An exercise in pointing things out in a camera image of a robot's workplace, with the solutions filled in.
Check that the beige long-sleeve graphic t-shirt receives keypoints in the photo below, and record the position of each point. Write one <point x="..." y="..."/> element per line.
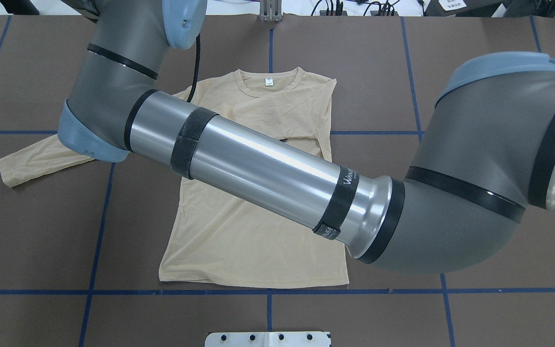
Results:
<point x="220" y="239"/>

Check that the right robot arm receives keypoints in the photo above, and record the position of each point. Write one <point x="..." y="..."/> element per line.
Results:
<point x="488" y="152"/>

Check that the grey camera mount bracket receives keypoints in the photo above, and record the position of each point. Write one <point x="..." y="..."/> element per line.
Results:
<point x="270" y="11"/>

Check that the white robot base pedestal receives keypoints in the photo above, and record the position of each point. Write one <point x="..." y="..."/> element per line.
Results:
<point x="269" y="339"/>

